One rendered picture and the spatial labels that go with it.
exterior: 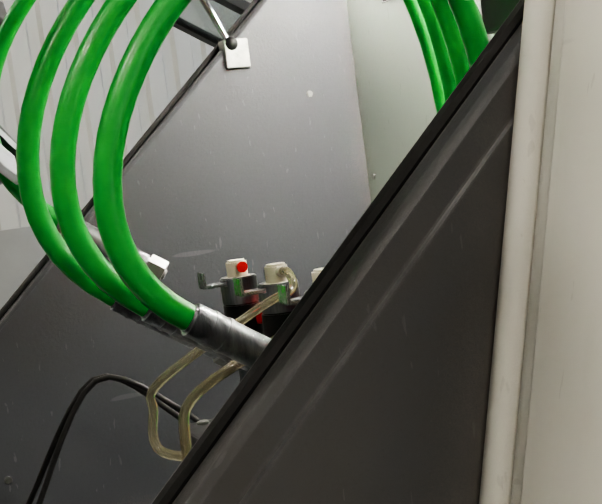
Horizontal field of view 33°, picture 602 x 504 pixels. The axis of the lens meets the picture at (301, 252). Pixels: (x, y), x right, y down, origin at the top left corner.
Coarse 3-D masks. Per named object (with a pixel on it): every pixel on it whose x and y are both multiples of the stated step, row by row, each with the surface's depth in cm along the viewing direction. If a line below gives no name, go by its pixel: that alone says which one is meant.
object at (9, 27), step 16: (16, 0) 81; (32, 0) 81; (416, 0) 82; (16, 16) 81; (416, 16) 82; (0, 32) 81; (16, 32) 82; (416, 32) 82; (0, 48) 81; (432, 48) 82; (0, 64) 82; (432, 64) 82; (432, 80) 83; (0, 176) 82; (16, 192) 82; (48, 208) 83
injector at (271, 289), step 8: (264, 288) 68; (272, 288) 68; (264, 296) 68; (296, 296) 68; (280, 304) 68; (296, 304) 68; (264, 312) 68; (272, 312) 68; (280, 312) 68; (288, 312) 68; (264, 320) 69; (272, 320) 68; (280, 320) 68; (264, 328) 69; (272, 328) 68
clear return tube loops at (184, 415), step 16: (288, 272) 67; (272, 304) 64; (240, 320) 63; (272, 336) 56; (192, 352) 62; (176, 368) 62; (224, 368) 55; (160, 384) 62; (208, 384) 54; (192, 400) 54; (160, 448) 61
